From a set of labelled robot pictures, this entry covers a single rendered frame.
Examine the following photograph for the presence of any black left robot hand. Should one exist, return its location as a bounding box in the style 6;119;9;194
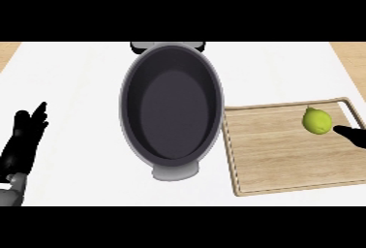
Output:
0;101;50;184

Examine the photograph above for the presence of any wooden tray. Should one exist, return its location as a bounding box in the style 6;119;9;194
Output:
222;96;366;198

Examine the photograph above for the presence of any green pear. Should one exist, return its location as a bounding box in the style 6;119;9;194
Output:
300;107;335;136

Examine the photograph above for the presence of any grey oval pot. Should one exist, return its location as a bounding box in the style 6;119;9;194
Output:
117;41;226;182

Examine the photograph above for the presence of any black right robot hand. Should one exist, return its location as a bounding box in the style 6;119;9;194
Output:
332;124;366;150

